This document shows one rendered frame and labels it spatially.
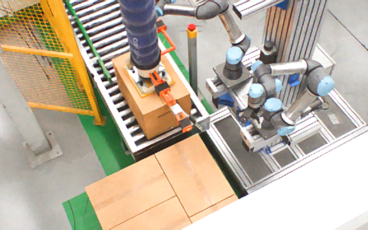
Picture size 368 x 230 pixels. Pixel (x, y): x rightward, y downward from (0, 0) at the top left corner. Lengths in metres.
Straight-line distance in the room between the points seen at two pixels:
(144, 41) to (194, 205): 1.28
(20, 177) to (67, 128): 0.62
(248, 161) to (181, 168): 0.69
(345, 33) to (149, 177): 2.76
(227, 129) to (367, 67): 1.67
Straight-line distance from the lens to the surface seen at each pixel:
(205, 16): 3.30
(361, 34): 5.52
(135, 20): 3.14
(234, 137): 4.32
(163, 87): 3.53
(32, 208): 4.51
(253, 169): 4.20
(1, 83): 3.79
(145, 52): 3.40
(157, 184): 3.77
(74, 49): 3.84
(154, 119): 3.72
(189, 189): 3.74
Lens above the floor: 3.99
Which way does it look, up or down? 59 degrees down
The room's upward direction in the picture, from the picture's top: 4 degrees counter-clockwise
